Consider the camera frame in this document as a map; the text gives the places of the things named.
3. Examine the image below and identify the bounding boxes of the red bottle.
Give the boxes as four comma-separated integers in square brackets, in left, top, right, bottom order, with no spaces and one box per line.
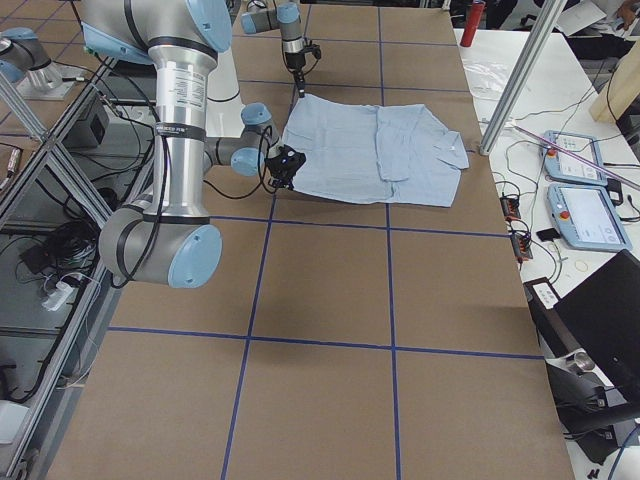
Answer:
[459,0,486,48]

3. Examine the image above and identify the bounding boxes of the black laptop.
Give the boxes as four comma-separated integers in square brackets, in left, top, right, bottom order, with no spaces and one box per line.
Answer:
[524,250,639,464]

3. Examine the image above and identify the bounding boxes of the teach pendant tablet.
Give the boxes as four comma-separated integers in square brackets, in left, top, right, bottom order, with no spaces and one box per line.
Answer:
[547,182,632,252]
[541,129,621,187]

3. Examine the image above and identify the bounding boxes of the clear plastic bag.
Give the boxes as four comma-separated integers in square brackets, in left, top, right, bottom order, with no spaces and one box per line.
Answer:
[462,59,512,101]

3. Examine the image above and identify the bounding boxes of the lower teach pendant tablet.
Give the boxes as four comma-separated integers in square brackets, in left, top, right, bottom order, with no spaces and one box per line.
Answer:
[547,182,632,252]

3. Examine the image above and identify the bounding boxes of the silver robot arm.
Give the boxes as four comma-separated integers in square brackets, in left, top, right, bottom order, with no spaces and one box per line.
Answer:
[1,1,317,97]
[82,1,235,288]

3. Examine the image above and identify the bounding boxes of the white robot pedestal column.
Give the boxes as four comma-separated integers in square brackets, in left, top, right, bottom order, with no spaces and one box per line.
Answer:
[204,0,242,139]

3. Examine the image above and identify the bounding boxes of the light blue striped shirt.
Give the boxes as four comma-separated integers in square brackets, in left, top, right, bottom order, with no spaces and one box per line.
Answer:
[283,94,469,207]

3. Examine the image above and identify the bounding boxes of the metal grabber stick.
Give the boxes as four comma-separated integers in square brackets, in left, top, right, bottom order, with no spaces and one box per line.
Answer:
[511,122,640,192]

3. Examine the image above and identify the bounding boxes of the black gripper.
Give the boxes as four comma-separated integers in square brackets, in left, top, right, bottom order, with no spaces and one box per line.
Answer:
[283,49,306,98]
[267,162,298,191]

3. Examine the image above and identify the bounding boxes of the aluminium frame post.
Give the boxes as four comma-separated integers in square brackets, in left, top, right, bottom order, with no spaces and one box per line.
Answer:
[479,0,566,156]

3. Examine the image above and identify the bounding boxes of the white power strip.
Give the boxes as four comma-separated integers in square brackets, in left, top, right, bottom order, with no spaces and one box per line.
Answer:
[42,277,80,312]

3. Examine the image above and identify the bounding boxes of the upper teach pendant tablet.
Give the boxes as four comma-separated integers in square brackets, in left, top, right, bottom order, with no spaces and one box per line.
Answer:
[541,129,621,187]

